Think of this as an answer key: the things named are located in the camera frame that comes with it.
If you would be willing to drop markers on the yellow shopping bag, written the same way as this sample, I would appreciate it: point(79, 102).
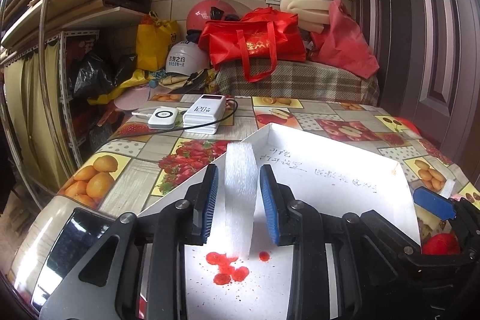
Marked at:
point(155, 38)

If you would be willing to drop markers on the metal storage shelf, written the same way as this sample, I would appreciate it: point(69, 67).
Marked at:
point(52, 59)

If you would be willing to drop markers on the white shallow cardboard box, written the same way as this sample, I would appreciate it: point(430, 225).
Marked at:
point(334, 178)

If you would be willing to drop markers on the plaid cloth covered bench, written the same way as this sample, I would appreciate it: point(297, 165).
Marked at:
point(308, 80)

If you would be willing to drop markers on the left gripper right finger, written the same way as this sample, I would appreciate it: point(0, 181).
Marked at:
point(293, 222)

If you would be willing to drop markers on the white small wireless charger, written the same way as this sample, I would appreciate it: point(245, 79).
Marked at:
point(163, 118)

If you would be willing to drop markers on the red tote bag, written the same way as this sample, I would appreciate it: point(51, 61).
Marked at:
point(259, 40)

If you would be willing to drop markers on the white large power bank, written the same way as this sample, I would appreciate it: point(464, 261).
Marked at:
point(205, 115)

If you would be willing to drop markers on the cream foam roll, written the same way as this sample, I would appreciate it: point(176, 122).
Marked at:
point(313, 15)

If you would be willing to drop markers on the black smartphone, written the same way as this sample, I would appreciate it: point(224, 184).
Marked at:
point(80, 232)

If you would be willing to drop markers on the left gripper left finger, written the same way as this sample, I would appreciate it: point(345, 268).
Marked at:
point(136, 268)

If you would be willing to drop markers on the red plush ball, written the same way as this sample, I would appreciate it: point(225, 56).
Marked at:
point(441, 244)

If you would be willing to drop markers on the white helmet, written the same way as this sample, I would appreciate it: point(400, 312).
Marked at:
point(186, 58)

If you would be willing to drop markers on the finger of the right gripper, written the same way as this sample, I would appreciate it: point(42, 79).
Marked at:
point(439, 206)

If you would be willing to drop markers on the red helmet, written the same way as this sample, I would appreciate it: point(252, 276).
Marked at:
point(209, 10)

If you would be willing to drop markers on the fruit print tablecloth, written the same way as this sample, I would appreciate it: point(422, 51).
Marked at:
point(137, 167)

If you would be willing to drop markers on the white foam block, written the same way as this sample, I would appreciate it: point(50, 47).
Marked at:
point(240, 189)

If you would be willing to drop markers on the pink red plastic bag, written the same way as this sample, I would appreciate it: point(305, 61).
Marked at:
point(343, 45)

